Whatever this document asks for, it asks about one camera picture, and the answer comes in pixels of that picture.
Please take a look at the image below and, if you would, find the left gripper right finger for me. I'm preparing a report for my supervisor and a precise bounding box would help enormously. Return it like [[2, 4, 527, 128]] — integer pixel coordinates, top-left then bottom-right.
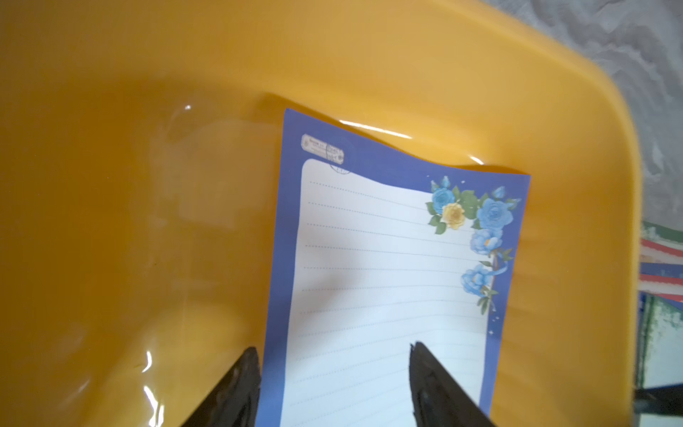
[[409, 342, 494, 427]]

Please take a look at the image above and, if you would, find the green bordered stationery paper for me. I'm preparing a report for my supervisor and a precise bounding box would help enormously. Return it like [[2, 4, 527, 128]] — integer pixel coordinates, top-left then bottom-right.
[[641, 221, 682, 244], [636, 294, 682, 389]]

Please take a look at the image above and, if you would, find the blue bordered stationery paper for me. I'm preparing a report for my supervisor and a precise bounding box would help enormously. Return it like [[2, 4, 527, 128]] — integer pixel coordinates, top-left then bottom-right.
[[640, 263, 683, 279], [256, 110, 530, 426]]

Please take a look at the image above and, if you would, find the yellow plastic storage tray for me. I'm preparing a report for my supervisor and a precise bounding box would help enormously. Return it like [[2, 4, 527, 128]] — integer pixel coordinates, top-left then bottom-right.
[[1, 1, 641, 426]]

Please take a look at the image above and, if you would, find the red bordered stationery paper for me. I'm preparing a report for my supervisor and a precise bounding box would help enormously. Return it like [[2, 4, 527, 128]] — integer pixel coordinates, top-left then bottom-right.
[[640, 238, 683, 265], [639, 275, 683, 302]]

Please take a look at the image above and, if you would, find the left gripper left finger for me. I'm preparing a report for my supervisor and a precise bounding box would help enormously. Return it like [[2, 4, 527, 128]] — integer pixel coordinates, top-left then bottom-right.
[[181, 347, 261, 427]]

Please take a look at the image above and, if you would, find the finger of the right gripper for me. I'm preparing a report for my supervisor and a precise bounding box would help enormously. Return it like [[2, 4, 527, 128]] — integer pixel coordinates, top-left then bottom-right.
[[633, 384, 683, 416]]

